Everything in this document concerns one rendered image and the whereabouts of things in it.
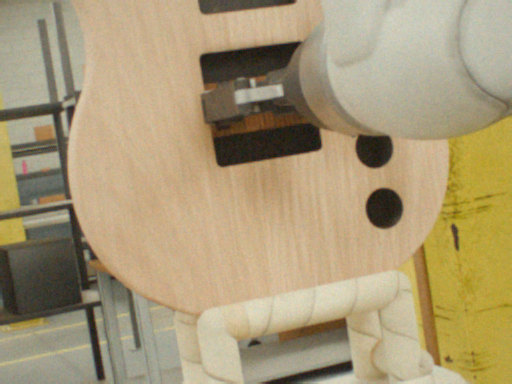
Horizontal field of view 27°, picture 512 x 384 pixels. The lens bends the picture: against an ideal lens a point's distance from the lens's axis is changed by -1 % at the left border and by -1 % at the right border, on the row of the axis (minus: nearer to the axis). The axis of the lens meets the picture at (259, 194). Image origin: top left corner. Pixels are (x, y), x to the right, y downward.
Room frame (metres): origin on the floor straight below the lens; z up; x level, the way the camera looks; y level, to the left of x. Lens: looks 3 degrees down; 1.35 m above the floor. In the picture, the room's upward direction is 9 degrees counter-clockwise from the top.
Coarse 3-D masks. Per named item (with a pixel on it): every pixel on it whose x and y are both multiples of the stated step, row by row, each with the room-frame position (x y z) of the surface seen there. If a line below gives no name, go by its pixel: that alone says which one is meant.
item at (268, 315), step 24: (312, 288) 0.91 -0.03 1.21; (336, 288) 0.91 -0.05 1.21; (360, 288) 0.91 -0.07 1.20; (384, 288) 0.92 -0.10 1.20; (216, 312) 0.88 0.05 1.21; (240, 312) 0.88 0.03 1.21; (264, 312) 0.88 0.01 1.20; (288, 312) 0.89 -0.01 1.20; (312, 312) 0.90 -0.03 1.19; (336, 312) 0.90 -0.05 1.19; (360, 312) 0.92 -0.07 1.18; (240, 336) 0.88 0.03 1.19
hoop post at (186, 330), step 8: (176, 320) 0.95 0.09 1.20; (184, 320) 0.95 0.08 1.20; (192, 320) 0.95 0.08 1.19; (176, 328) 0.96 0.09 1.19; (184, 328) 0.95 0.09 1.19; (192, 328) 0.95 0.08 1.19; (184, 336) 0.95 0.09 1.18; (192, 336) 0.95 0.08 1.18; (184, 344) 0.95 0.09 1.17; (192, 344) 0.95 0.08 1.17; (184, 352) 0.95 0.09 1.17; (192, 352) 0.95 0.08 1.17; (200, 352) 0.95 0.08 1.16; (184, 360) 0.95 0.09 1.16; (192, 360) 0.95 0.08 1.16; (200, 360) 0.95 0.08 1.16; (184, 368) 0.95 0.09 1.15; (192, 368) 0.95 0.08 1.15; (200, 368) 0.95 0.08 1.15; (184, 376) 0.96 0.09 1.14; (192, 376) 0.95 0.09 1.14; (200, 376) 0.95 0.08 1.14
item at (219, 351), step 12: (204, 336) 0.87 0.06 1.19; (216, 336) 0.87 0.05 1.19; (228, 336) 0.87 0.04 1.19; (204, 348) 0.87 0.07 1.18; (216, 348) 0.87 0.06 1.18; (228, 348) 0.87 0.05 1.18; (204, 360) 0.88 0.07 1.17; (216, 360) 0.87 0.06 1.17; (228, 360) 0.87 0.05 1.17; (204, 372) 0.88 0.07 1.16; (216, 372) 0.87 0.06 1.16; (228, 372) 0.87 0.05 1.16; (240, 372) 0.88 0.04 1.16
